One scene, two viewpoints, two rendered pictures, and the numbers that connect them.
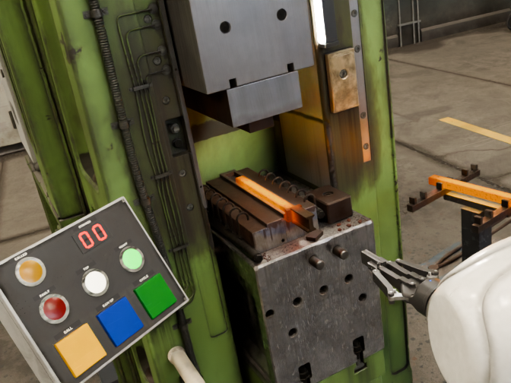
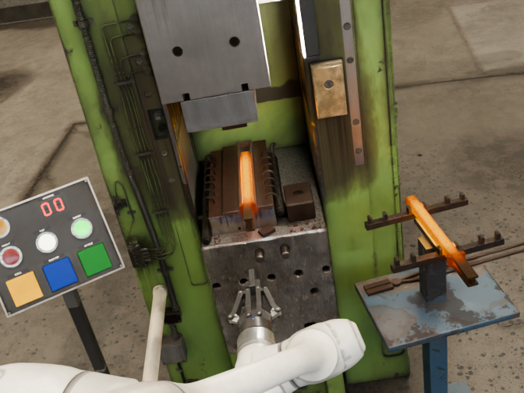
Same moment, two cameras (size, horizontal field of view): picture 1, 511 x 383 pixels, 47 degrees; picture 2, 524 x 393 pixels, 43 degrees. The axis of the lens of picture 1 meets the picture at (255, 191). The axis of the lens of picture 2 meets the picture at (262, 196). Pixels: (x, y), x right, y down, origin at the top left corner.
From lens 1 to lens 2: 98 cm
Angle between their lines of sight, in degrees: 25
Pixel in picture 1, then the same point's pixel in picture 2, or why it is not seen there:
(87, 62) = (78, 61)
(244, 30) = (196, 54)
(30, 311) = not seen: outside the picture
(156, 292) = (95, 256)
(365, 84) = (359, 93)
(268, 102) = (221, 115)
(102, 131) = (92, 114)
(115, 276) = (64, 240)
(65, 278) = (24, 235)
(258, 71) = (211, 88)
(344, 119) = (332, 124)
